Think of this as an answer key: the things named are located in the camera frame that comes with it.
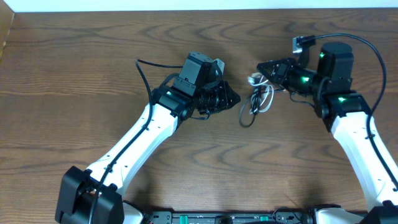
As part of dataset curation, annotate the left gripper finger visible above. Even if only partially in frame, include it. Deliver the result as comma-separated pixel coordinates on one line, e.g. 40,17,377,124
225,82,241,101
222,99,240,111

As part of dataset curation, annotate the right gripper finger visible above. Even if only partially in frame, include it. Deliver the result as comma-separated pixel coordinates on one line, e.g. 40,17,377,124
257,64,282,85
257,58,288,69

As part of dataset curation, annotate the white cable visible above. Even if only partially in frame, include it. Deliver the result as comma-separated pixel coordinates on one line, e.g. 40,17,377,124
248,72,275,113

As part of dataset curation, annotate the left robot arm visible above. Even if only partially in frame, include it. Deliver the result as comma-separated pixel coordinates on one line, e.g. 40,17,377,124
55,52,240,224

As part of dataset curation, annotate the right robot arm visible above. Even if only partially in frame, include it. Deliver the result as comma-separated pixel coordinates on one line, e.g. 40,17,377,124
257,42,397,223

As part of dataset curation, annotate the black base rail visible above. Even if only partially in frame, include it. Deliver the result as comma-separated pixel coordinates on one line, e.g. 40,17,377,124
142,208,318,224

